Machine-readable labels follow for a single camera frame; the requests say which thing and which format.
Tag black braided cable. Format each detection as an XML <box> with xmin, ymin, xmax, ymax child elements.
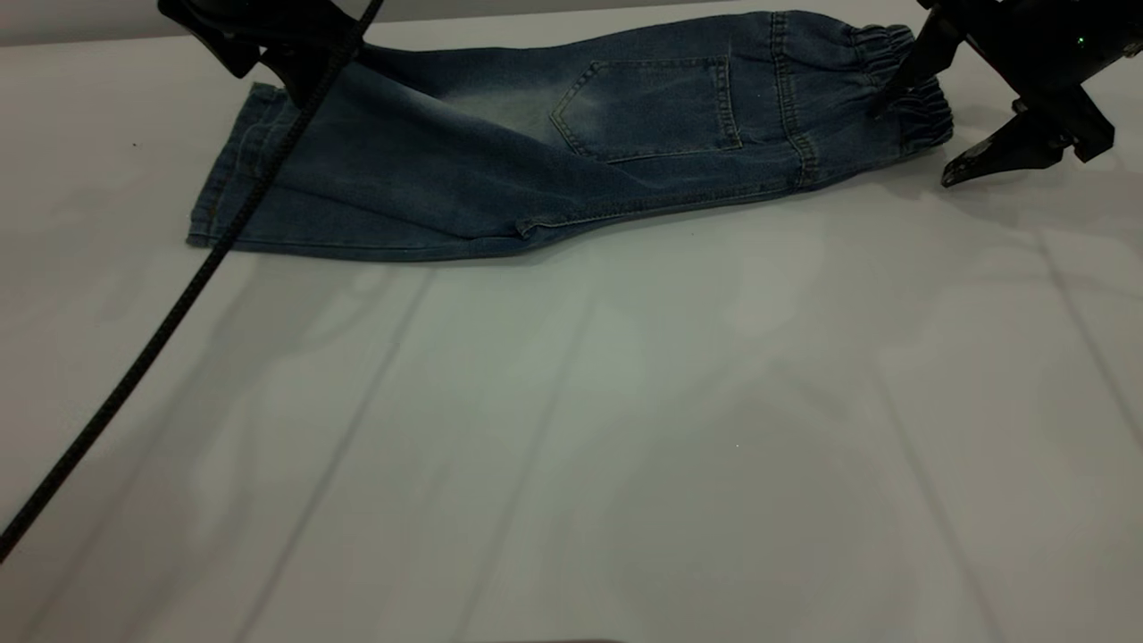
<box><xmin>0</xmin><ymin>0</ymin><xmax>387</xmax><ymax>565</ymax></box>

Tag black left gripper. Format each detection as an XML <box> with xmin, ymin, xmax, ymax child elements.
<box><xmin>159</xmin><ymin>0</ymin><xmax>363</xmax><ymax>108</ymax></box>

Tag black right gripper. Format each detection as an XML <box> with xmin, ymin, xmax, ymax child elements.
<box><xmin>871</xmin><ymin>0</ymin><xmax>1143</xmax><ymax>188</ymax></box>

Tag blue denim pants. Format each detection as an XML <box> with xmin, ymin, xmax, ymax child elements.
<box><xmin>186</xmin><ymin>9</ymin><xmax>955</xmax><ymax>264</ymax></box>

